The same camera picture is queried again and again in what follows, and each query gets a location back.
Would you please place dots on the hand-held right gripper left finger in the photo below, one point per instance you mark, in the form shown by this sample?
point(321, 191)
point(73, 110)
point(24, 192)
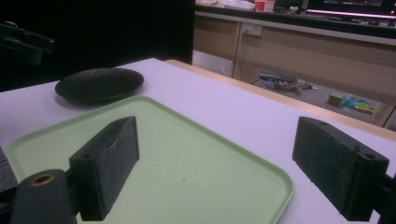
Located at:
point(106, 165)

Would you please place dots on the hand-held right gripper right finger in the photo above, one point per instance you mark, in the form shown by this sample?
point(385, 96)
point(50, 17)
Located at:
point(330, 165)

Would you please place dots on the colourful toy blocks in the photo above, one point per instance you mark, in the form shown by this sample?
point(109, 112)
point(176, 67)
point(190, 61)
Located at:
point(351, 102)

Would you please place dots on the black textured plate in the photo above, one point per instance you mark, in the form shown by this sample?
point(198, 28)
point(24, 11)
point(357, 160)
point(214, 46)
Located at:
point(98, 84)

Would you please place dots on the light green plastic tray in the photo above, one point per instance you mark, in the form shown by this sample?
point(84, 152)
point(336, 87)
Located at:
point(193, 155)

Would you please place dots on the wooden counter cabinet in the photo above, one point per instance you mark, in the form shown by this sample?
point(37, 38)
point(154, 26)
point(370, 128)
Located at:
point(311, 56)

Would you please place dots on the dark monitor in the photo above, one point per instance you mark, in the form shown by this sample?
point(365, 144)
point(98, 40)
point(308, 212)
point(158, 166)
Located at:
point(351, 6)

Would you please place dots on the red and white container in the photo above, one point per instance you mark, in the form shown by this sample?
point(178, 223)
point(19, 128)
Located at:
point(264, 5)

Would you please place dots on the white plastic bag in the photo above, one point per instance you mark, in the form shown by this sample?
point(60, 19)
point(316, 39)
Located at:
point(230, 3)

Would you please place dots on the white wall socket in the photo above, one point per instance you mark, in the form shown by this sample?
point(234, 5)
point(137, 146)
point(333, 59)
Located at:
point(252, 30)

